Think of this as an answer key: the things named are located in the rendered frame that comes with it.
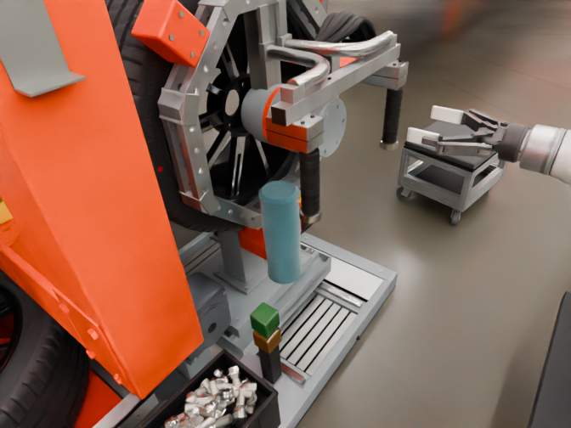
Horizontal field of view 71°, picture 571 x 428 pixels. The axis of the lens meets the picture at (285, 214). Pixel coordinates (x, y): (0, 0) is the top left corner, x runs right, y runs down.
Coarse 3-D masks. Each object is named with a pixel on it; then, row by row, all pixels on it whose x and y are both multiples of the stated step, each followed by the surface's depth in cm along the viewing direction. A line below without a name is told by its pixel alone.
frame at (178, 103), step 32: (224, 0) 70; (256, 0) 76; (288, 0) 89; (224, 32) 72; (160, 96) 73; (192, 96) 71; (192, 128) 75; (192, 160) 76; (192, 192) 81; (256, 224) 100
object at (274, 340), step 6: (276, 330) 74; (258, 336) 73; (270, 336) 73; (276, 336) 74; (258, 342) 74; (264, 342) 73; (270, 342) 73; (276, 342) 75; (264, 348) 74; (270, 348) 74
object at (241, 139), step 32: (288, 32) 103; (224, 64) 88; (288, 64) 113; (224, 96) 92; (224, 128) 96; (224, 160) 124; (256, 160) 120; (288, 160) 118; (224, 192) 108; (256, 192) 111
